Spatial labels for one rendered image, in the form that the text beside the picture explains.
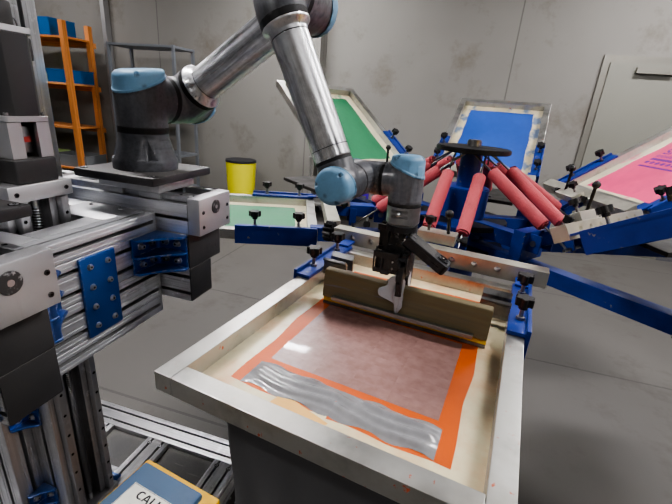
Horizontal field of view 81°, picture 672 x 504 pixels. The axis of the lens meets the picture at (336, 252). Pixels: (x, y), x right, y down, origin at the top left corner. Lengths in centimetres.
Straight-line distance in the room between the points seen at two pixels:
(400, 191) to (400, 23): 475
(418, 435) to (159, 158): 82
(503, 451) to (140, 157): 94
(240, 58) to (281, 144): 490
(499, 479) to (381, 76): 514
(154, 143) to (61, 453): 79
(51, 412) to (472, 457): 93
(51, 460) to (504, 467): 105
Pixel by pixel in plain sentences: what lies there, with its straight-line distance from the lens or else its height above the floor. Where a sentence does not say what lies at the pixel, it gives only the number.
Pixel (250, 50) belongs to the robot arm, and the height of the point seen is 154.
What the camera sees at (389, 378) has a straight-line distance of 82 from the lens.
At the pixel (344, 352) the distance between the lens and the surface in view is 87.
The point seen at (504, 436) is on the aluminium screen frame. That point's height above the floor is 99.
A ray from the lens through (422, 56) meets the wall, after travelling 545.
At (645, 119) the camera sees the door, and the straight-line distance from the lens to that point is 568.
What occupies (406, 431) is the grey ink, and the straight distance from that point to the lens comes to 71.
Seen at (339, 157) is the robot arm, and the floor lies 135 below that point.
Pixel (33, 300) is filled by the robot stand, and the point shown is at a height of 115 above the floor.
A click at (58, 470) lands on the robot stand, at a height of 54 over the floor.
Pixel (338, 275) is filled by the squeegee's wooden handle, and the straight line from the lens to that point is 99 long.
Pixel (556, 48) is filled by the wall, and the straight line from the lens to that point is 551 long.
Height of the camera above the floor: 144
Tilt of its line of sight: 20 degrees down
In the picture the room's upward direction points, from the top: 5 degrees clockwise
